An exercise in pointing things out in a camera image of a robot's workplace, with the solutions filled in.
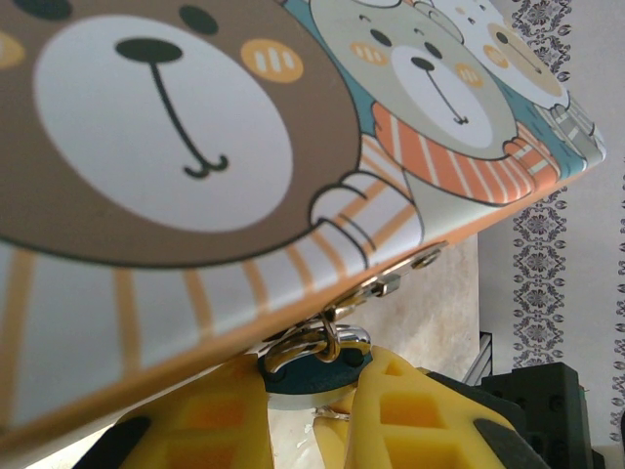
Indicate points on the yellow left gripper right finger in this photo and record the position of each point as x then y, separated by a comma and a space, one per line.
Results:
415, 425

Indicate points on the colourful patterned pouch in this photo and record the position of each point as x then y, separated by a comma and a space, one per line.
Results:
195, 146

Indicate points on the aluminium side rail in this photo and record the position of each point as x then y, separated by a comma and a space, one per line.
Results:
478, 359

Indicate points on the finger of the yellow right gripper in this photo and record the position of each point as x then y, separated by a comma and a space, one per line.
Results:
332, 444

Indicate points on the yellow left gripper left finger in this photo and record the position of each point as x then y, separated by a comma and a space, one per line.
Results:
205, 420

